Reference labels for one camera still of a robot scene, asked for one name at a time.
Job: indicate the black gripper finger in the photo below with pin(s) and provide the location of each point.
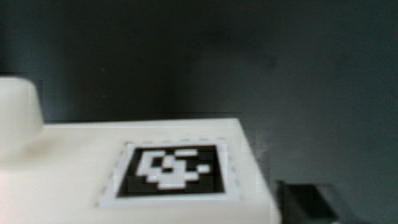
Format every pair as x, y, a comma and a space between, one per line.
309, 205

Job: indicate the white drawer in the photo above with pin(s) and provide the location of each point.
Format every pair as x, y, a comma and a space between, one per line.
156, 172

